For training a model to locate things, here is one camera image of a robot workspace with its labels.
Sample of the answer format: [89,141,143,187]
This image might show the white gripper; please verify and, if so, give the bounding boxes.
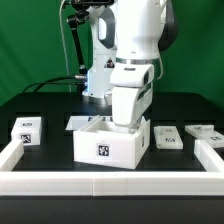
[110,63,154,127]

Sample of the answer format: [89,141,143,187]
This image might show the white cabinet door panel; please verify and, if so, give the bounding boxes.
[154,126,183,150]
[185,124,224,148]

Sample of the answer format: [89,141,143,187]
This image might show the white cabinet body box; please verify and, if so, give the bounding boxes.
[73,116,150,169]

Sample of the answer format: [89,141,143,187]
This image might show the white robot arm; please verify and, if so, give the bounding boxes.
[85,0,177,127]

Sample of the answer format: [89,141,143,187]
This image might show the white cabinet top block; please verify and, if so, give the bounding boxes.
[11,117,42,146]

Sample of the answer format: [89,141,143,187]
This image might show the black cable bundle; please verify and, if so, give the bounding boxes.
[22,75,88,94]

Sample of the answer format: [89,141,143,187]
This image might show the white marker base plate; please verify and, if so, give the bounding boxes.
[66,115,116,132]

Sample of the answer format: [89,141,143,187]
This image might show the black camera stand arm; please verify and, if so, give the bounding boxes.
[67,0,114,81]

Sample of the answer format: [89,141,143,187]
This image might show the white hanging cable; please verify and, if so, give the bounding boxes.
[59,0,73,94]

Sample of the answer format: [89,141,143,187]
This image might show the white U-shaped fence frame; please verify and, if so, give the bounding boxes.
[0,139,224,196]

